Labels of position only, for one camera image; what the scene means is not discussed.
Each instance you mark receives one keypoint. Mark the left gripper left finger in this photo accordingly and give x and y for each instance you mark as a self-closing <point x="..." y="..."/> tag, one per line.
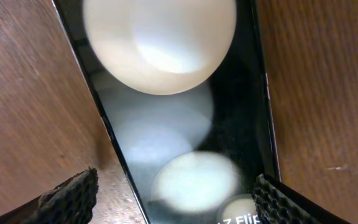
<point x="70" y="202"/>

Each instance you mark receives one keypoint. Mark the black smartphone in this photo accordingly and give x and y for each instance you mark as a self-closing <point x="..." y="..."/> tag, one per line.
<point x="191" y="157"/>

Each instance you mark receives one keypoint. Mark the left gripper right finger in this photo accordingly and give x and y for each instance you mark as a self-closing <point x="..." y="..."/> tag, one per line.
<point x="277" y="203"/>

